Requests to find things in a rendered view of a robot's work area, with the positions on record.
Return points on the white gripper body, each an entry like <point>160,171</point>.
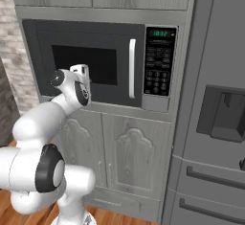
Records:
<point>77,69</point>

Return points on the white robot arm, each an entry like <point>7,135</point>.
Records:
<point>32,168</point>

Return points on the black microwave door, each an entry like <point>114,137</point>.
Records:
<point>83,37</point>

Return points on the black and silver microwave oven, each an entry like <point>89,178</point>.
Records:
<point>95,37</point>

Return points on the grey carved cupboard door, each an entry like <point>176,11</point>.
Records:
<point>140,155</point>
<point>86,146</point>

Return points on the microwave start button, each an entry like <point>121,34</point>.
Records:
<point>164,92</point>

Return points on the grey fridge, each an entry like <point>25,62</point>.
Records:
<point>207,59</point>

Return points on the dark fridge water dispenser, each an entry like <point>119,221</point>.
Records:
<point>223,114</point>

